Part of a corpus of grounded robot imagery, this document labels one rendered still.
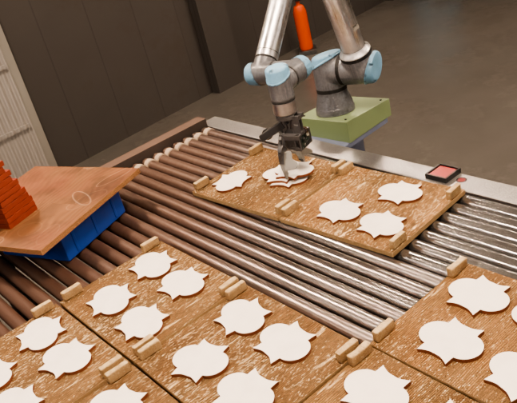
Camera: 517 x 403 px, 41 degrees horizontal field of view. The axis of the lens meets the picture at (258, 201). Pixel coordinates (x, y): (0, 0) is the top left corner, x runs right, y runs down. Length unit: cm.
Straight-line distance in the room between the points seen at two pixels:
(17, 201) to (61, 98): 323
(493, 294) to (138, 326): 85
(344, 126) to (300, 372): 126
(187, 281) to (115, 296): 20
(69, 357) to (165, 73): 441
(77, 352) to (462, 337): 90
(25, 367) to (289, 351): 67
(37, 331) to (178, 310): 38
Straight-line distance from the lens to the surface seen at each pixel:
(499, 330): 154
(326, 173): 225
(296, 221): 202
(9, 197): 229
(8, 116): 528
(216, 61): 619
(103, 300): 193
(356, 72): 254
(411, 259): 181
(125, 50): 576
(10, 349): 193
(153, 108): 594
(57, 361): 178
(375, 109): 267
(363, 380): 144
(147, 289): 192
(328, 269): 181
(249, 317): 167
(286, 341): 157
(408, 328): 156
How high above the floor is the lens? 194
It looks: 28 degrees down
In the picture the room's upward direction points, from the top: 15 degrees counter-clockwise
